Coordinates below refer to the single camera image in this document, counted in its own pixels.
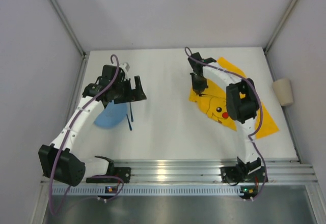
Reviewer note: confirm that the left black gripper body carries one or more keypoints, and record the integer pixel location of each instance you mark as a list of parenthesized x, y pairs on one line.
[(131, 91)]

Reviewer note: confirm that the left aluminium frame post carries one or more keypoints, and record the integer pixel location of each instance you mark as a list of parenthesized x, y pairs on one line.
[(67, 26)]

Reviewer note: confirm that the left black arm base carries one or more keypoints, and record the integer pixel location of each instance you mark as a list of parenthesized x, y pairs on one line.
[(117, 175)]

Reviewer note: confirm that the beige paper cup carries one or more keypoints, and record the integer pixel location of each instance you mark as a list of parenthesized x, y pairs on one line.
[(283, 91)]

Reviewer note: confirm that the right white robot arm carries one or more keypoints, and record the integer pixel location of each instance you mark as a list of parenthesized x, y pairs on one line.
[(247, 151)]

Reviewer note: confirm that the blue metallic fork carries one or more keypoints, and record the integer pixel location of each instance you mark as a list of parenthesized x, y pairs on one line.
[(129, 123)]

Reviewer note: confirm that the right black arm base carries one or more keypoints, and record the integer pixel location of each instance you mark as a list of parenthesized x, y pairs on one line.
[(250, 172)]

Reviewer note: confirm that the blue metallic spoon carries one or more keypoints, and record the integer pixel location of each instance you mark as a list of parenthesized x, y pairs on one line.
[(131, 113)]

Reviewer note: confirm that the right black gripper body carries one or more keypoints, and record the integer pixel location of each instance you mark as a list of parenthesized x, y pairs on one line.
[(198, 83)]

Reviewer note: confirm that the light blue plate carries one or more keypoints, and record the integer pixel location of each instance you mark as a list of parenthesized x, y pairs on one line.
[(111, 116)]

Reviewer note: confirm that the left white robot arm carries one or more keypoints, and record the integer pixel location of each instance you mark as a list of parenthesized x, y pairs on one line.
[(103, 104)]

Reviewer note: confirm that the yellow Pikachu cloth placemat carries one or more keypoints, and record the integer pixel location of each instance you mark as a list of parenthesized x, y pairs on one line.
[(237, 102)]

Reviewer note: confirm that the aluminium mounting rail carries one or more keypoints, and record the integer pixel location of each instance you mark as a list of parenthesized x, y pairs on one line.
[(279, 172)]

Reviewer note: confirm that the perforated cable duct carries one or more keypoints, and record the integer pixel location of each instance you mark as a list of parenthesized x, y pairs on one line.
[(148, 190)]

